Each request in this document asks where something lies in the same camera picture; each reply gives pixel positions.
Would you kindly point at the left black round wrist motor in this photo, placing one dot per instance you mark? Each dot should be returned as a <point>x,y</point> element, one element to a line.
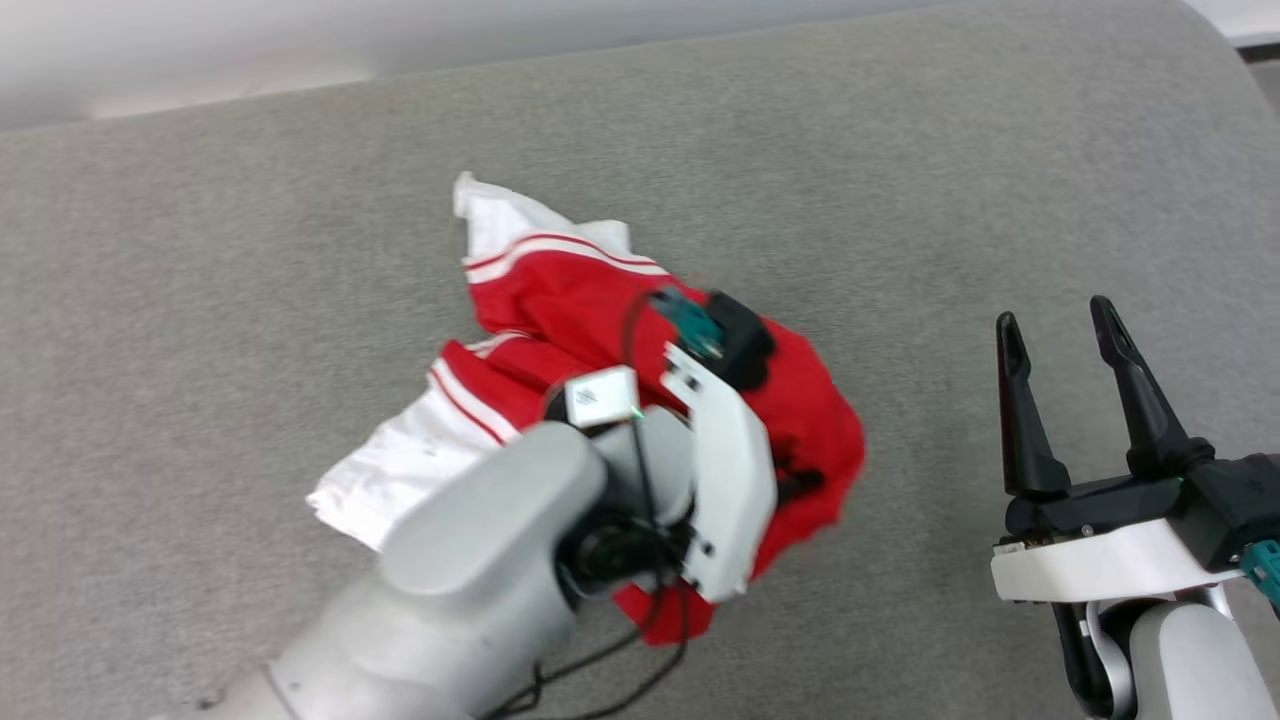
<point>615,552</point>

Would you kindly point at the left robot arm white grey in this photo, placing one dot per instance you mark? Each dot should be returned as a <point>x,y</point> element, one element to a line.
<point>470,580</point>

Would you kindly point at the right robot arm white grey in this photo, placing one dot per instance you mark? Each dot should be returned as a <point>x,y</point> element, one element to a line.
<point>1190,665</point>

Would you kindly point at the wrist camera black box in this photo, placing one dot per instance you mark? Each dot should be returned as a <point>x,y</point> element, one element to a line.
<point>745,345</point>
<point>1240,505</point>

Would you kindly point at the red basketball jersey white trim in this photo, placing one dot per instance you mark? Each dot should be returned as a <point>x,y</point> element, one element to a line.
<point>560,300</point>

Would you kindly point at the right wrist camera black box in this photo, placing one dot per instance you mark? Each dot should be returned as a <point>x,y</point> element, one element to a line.
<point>1240,505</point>

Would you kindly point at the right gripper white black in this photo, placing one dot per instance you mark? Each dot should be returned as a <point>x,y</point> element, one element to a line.
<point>1100,565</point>

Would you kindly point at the small white module box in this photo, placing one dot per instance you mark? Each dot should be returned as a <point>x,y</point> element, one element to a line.
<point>600,396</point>

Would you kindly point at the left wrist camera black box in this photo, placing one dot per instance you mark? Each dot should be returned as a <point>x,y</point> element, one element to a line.
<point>745,345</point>

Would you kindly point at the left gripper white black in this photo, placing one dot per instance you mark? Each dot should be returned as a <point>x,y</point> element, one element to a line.
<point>735,480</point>

